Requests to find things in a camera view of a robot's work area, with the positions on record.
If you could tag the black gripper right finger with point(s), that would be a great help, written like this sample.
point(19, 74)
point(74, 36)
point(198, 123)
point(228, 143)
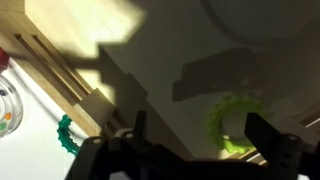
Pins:
point(265, 138)

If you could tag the wooden square tray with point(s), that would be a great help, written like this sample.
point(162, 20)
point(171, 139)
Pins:
point(102, 61)

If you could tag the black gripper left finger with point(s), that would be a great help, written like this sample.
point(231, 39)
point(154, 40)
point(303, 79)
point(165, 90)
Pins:
point(140, 124)

